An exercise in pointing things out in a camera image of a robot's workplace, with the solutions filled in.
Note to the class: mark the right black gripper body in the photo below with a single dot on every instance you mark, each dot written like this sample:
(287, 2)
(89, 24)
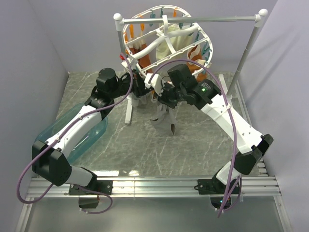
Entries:
(169, 95)

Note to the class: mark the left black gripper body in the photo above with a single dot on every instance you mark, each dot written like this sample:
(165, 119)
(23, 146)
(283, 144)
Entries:
(136, 87)

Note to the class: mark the white oval clip hanger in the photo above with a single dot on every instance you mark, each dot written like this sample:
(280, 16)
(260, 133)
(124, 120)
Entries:
(152, 26)

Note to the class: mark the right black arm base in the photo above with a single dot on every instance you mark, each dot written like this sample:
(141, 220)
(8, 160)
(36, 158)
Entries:
(215, 187)

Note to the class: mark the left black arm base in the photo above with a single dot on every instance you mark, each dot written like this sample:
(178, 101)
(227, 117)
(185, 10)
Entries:
(90, 198)

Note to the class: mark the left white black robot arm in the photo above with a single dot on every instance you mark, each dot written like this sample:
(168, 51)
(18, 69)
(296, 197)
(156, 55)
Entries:
(51, 156)

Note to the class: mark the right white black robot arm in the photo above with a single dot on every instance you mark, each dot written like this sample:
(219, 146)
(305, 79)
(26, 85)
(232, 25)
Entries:
(249, 144)

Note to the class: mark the rust hanging underwear back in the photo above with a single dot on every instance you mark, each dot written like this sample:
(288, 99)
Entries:
(137, 47)

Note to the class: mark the orange hanging underwear right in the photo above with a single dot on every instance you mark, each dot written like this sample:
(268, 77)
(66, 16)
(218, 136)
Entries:
(194, 54)

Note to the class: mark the cream hanging underwear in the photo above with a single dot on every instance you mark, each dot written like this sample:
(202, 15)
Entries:
(178, 43)

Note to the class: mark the teal plastic basin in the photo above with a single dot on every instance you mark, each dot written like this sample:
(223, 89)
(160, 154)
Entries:
(86, 141)

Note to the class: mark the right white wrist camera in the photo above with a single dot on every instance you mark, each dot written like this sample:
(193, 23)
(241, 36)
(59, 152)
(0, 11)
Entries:
(154, 82)

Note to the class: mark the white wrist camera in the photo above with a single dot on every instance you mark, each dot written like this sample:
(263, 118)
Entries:
(154, 82)
(129, 63)

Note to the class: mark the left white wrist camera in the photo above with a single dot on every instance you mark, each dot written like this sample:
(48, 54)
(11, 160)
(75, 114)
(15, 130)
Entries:
(129, 63)

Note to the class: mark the aluminium mounting rail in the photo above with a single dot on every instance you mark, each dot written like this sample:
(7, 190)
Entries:
(164, 186)

